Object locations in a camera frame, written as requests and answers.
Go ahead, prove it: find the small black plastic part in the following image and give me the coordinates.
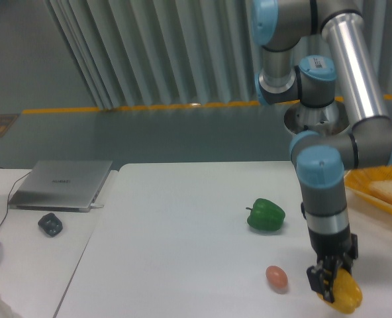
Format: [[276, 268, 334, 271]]
[[38, 213, 63, 237]]

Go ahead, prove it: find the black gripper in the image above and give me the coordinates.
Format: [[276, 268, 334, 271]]
[[307, 228, 358, 303]]

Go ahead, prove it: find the black mouse cable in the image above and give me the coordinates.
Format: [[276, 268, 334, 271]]
[[0, 169, 34, 242]]

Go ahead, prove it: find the yellow woven basket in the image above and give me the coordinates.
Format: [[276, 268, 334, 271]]
[[344, 166, 392, 215]]

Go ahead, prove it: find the yellow bell pepper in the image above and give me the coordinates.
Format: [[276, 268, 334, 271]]
[[317, 268, 363, 314]]

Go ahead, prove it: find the silver laptop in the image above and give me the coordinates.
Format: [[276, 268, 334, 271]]
[[9, 160, 112, 212]]

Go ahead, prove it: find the green bell pepper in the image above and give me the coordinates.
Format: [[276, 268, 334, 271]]
[[247, 198, 285, 231]]

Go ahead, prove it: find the brown egg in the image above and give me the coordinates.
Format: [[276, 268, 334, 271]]
[[266, 265, 288, 293]]

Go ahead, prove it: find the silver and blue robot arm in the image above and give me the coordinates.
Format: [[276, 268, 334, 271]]
[[251, 1, 392, 304]]

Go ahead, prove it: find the grey pleated curtain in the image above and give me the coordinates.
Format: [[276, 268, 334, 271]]
[[43, 0, 392, 111]]

